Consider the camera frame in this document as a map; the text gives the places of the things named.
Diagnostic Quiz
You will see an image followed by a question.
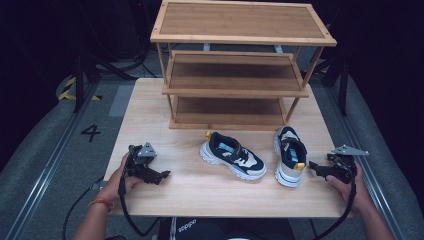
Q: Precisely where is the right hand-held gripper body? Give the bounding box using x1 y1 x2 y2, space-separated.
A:
326 144 370 185

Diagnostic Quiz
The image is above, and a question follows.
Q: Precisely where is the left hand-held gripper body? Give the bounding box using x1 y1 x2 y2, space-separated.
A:
124 142 159 180

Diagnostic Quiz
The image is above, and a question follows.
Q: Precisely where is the person's left hand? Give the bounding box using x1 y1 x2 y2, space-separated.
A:
99 152 145 202

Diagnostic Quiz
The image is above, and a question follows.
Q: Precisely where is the person's right hand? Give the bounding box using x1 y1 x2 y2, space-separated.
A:
325 162 375 214

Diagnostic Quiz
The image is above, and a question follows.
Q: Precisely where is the navy and beige sneaker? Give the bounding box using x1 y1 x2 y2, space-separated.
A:
273 125 308 188
199 130 268 181

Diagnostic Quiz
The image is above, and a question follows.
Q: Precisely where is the black metal stand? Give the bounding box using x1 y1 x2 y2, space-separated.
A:
72 53 103 114
318 56 350 118

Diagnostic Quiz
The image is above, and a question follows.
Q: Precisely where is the person's black clothing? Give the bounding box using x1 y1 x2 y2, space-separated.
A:
157 216 296 240

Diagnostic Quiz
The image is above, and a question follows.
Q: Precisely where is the yellow and black tape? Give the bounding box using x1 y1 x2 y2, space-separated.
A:
57 76 103 102

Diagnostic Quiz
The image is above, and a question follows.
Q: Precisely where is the three-tier wooden shoe rack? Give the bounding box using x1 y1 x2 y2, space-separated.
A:
149 0 338 132

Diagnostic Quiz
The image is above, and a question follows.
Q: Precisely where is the metal floor rail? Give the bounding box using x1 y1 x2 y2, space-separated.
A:
4 83 98 240
324 85 407 240

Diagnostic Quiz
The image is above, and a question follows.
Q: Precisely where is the thick black left gripper cable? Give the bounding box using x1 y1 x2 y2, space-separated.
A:
117 168 164 238

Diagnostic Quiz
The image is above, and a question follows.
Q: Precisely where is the thick black gripper cable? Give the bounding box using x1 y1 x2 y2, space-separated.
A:
117 168 164 238
311 156 358 240

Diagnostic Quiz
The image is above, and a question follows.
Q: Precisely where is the thick black right gripper cable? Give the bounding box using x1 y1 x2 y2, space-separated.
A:
311 156 358 240

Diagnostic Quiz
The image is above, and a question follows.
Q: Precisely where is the orange string bracelet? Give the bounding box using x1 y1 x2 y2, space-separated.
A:
87 197 115 213

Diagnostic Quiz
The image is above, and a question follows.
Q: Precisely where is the thin black cable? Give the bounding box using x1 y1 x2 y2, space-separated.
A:
61 177 105 240

